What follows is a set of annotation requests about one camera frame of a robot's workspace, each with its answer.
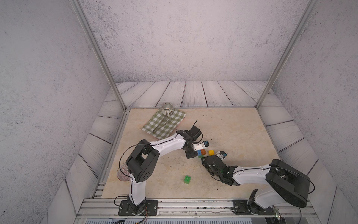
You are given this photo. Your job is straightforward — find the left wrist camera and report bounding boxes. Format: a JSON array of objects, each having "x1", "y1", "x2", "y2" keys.
[{"x1": 187, "y1": 121, "x2": 203, "y2": 143}]

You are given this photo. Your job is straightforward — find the green checkered cloth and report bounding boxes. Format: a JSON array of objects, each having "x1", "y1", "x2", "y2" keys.
[{"x1": 142, "y1": 109, "x2": 186, "y2": 140}]

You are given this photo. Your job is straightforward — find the left aluminium frame post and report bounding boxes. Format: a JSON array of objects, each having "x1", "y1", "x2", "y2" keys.
[{"x1": 70, "y1": 0, "x2": 127, "y2": 111}]

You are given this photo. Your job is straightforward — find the aluminium front rail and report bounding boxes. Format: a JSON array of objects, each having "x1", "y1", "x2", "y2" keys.
[{"x1": 74, "y1": 198, "x2": 320, "y2": 224}]

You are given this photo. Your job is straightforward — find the yellow lego brick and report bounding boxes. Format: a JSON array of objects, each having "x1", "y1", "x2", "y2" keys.
[{"x1": 208, "y1": 150, "x2": 215, "y2": 156}]

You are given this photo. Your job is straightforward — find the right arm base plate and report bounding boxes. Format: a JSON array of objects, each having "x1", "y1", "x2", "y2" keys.
[{"x1": 231, "y1": 200, "x2": 275, "y2": 216}]

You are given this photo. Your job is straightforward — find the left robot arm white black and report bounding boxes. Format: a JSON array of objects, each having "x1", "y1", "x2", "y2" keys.
[{"x1": 125, "y1": 130, "x2": 209, "y2": 207}]

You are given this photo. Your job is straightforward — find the aluminium frame post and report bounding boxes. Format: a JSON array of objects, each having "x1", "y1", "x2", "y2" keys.
[
  {"x1": 70, "y1": 0, "x2": 127, "y2": 111},
  {"x1": 255, "y1": 0, "x2": 319, "y2": 111}
]

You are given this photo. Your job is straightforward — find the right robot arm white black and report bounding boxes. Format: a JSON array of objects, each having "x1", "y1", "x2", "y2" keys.
[{"x1": 201, "y1": 151, "x2": 311, "y2": 209}]

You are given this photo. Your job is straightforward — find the pink glass bowl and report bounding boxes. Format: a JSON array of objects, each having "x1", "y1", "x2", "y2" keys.
[{"x1": 117, "y1": 170, "x2": 131, "y2": 182}]

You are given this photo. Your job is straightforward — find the right aluminium frame post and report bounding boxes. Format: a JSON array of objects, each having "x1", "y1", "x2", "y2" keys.
[{"x1": 255, "y1": 0, "x2": 319, "y2": 111}]

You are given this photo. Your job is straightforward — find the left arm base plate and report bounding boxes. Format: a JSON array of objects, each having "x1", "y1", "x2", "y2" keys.
[{"x1": 118, "y1": 199, "x2": 158, "y2": 216}]

